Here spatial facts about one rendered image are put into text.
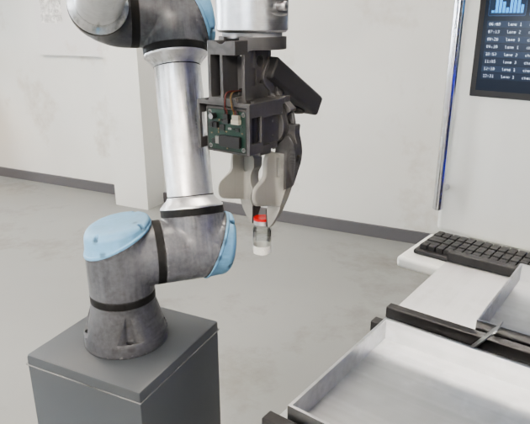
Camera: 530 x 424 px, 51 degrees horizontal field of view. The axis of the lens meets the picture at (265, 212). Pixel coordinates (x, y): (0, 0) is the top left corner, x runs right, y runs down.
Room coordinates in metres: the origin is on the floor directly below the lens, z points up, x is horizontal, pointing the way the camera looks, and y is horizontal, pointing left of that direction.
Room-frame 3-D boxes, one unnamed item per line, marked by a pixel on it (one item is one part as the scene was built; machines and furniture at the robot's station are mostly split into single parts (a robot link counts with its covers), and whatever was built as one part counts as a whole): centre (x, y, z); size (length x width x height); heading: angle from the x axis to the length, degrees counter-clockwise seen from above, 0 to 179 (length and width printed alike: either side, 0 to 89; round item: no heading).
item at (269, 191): (0.59, 0.00, 1.17); 0.06 x 0.03 x 0.09; 143
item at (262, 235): (0.62, 0.00, 1.11); 0.02 x 0.02 x 0.04
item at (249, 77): (0.60, 0.02, 1.27); 0.09 x 0.08 x 0.12; 143
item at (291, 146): (0.61, -0.02, 1.21); 0.05 x 0.02 x 0.09; 53
